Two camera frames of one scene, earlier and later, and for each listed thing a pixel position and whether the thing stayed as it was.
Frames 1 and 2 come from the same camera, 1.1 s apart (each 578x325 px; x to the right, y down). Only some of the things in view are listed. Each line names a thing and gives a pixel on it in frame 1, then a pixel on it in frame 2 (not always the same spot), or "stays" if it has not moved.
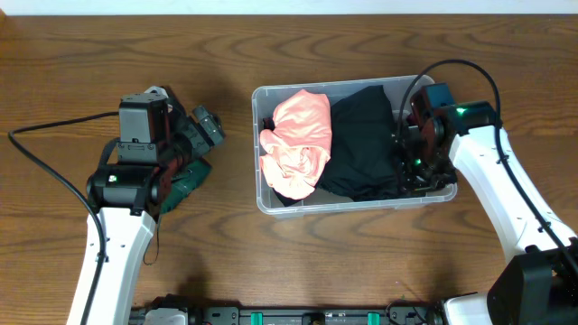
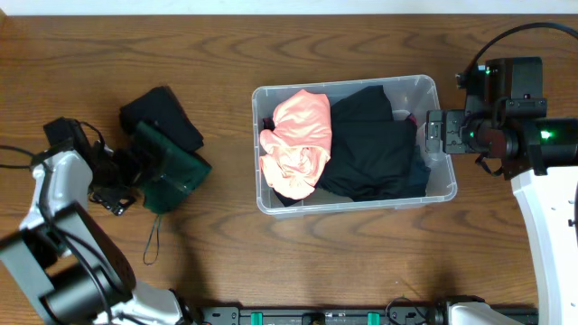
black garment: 361,165 stays
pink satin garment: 297,146 stays
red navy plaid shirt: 268,123 stays
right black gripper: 410,182 → 460,121
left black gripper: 191,136 → 114,173
